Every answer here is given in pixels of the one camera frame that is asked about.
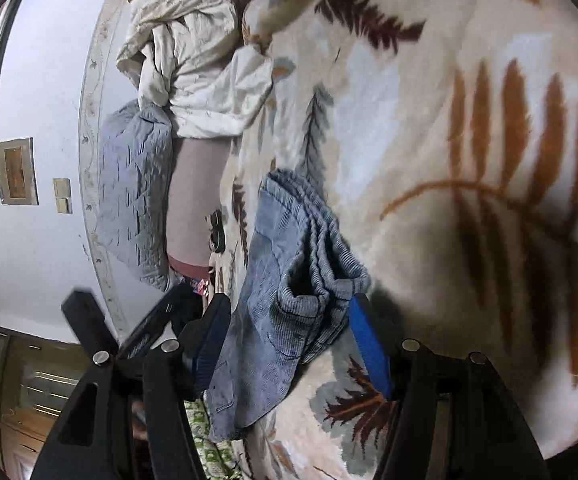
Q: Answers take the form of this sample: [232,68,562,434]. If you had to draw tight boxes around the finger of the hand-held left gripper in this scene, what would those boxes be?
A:
[61,287,120,358]
[118,285,205,363]

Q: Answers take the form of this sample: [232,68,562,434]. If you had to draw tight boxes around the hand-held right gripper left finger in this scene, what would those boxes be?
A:
[34,294,233,480]

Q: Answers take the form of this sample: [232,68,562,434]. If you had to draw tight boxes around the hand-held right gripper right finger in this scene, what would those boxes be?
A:
[348,293,551,480]

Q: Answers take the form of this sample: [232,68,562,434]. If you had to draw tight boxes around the grey-blue denim pants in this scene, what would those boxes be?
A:
[204,169,373,444]

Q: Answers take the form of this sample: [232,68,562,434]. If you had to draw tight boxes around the green patterned quilt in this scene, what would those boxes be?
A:
[183,394,251,480]

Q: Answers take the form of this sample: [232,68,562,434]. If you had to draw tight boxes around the wooden door with glass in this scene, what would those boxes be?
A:
[0,314,92,480]

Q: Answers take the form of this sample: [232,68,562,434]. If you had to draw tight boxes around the small black sandals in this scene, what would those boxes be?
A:
[206,209,226,252]

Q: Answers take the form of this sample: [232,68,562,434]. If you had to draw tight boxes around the pink pillow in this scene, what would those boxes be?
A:
[166,135,233,274]

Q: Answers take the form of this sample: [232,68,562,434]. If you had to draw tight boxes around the grey quilted pillow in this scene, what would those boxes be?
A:
[95,99,176,294]

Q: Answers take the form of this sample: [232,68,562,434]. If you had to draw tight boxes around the small framed picture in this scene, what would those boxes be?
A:
[0,136,39,206]

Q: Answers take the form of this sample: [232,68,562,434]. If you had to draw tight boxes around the crumpled white quilt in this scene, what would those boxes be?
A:
[115,0,275,140]

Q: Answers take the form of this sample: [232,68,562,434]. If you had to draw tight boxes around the cream leaf-print blanket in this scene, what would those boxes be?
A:
[208,0,578,480]

